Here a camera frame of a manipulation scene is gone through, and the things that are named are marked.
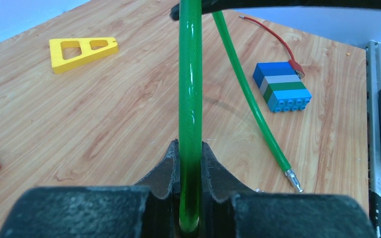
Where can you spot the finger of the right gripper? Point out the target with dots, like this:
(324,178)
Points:
(210,6)

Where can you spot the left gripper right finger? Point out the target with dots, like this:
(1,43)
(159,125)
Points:
(230,209)

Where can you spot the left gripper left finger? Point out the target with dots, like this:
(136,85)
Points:
(142,210)

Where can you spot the green cable lock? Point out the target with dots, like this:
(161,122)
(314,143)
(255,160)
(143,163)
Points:
(188,13)

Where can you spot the blue green white brick stack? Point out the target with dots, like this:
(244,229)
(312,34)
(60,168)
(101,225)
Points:
(281,87)

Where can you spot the yellow triangular toy piece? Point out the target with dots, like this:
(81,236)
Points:
(89,50)

